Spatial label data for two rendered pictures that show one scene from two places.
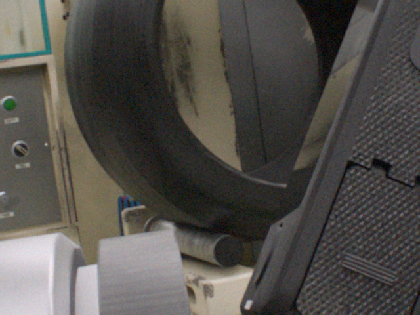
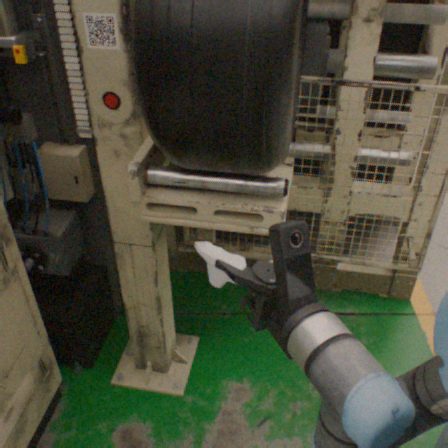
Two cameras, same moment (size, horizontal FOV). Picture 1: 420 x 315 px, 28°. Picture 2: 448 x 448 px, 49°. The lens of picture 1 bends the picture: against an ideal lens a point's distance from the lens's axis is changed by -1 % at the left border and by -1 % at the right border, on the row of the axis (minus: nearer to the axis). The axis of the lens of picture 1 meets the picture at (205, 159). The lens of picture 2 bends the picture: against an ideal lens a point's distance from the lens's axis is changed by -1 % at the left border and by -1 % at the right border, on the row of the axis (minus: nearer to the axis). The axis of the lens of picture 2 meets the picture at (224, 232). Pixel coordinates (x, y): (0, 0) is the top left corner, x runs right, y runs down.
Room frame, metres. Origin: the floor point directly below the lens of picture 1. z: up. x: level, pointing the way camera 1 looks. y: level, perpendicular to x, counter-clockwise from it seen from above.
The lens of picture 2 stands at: (0.85, 0.90, 1.52)
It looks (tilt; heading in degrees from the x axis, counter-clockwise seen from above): 38 degrees down; 300
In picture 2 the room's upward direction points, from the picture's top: straight up
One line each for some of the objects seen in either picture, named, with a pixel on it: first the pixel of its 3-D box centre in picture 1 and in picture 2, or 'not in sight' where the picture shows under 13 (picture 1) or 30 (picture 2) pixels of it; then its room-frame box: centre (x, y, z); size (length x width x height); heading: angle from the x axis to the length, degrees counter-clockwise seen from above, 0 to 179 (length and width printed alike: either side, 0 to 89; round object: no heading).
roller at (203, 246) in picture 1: (190, 240); (215, 180); (1.37, 0.04, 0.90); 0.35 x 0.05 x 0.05; 19
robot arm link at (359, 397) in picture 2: not in sight; (358, 393); (0.88, 0.55, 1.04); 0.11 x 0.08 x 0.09; 146
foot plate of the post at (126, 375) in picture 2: not in sight; (156, 357); (1.66, 0.02, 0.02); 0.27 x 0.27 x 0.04; 19
